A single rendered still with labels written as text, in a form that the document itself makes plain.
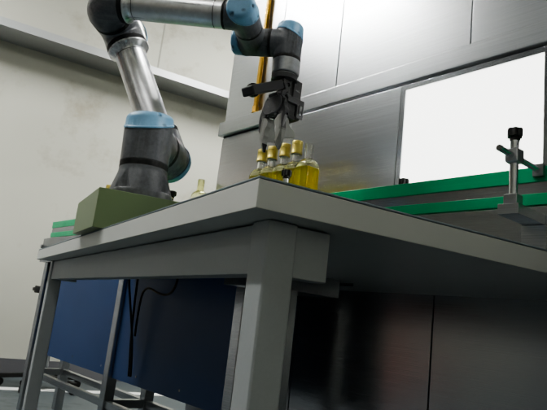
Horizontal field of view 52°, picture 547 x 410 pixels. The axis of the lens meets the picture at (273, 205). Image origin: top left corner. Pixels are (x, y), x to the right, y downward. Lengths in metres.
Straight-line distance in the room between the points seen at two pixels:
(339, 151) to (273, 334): 1.23
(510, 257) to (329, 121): 1.15
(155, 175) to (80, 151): 3.42
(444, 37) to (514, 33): 0.23
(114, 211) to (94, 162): 3.51
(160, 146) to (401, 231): 0.79
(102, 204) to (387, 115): 0.90
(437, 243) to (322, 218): 0.18
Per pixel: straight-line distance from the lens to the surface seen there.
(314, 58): 2.11
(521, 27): 1.64
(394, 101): 1.73
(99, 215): 1.23
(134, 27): 1.69
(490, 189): 1.28
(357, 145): 1.77
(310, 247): 0.67
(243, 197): 0.61
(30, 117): 4.74
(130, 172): 1.33
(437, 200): 1.34
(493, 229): 1.23
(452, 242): 0.76
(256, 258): 0.64
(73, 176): 4.69
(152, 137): 1.35
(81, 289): 2.59
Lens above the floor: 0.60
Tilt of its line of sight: 12 degrees up
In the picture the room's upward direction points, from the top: 7 degrees clockwise
